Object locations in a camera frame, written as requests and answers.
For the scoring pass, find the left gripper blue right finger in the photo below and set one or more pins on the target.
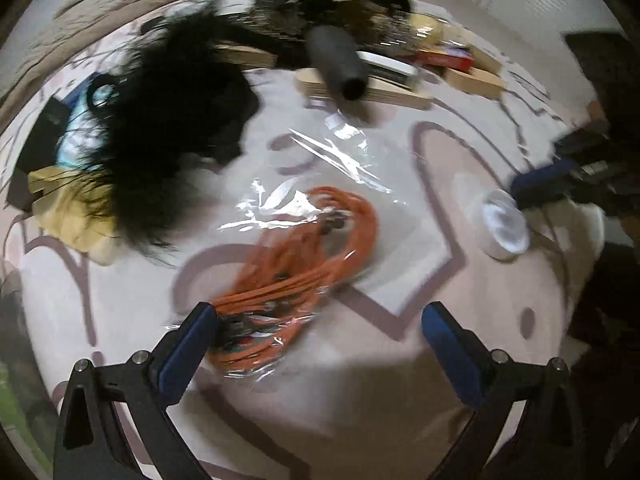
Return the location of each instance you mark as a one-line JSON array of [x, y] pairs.
[[462, 356]]

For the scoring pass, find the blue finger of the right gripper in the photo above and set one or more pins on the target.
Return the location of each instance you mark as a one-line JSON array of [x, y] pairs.
[[544, 185]]

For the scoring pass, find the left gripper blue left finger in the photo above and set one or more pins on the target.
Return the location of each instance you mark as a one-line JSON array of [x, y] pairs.
[[180, 352]]

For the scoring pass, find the black foam tube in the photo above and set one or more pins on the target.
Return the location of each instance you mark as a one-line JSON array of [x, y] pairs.
[[333, 52]]

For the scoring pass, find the thick wooden oval block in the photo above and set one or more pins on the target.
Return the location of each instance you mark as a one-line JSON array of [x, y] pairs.
[[476, 82]]

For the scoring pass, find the red blue carton box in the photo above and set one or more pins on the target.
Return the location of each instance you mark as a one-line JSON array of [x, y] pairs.
[[457, 59]]

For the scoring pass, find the silver dark box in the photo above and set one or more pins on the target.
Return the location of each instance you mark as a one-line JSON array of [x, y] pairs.
[[388, 68]]

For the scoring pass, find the bunny print bed sheet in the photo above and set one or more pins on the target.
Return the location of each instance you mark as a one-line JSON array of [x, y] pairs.
[[372, 212]]

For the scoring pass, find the yellow translucent plastic piece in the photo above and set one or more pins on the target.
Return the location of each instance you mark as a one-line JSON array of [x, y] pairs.
[[66, 205]]

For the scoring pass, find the flat wooden oval board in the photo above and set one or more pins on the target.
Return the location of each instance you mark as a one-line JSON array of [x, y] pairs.
[[309, 82]]

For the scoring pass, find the black small box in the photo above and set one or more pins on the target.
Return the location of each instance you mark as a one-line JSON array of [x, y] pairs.
[[39, 151]]

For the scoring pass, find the teal wet wipes pack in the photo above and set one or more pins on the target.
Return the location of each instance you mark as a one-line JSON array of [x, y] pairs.
[[80, 129]]

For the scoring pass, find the black feather accessory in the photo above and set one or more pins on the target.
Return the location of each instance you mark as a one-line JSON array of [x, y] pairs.
[[173, 102]]

